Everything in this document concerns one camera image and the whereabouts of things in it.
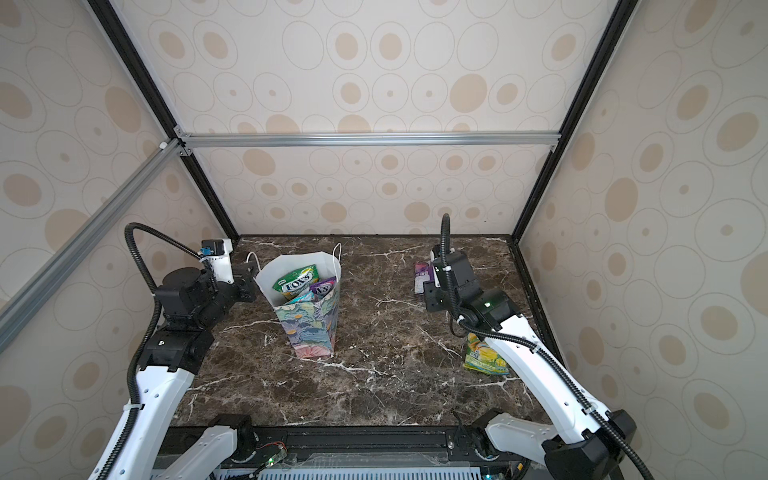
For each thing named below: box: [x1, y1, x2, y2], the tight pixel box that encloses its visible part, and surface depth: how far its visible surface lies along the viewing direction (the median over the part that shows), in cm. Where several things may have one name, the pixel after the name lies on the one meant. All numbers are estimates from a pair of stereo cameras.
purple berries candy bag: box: [414, 262, 435, 294], surface depth 107 cm
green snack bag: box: [272, 264, 320, 300], surface depth 86 cm
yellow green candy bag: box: [463, 332, 510, 375], surface depth 87 cm
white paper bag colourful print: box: [254, 251, 342, 359], surface depth 84 cm
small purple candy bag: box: [309, 276, 337, 297], surface depth 87 cm
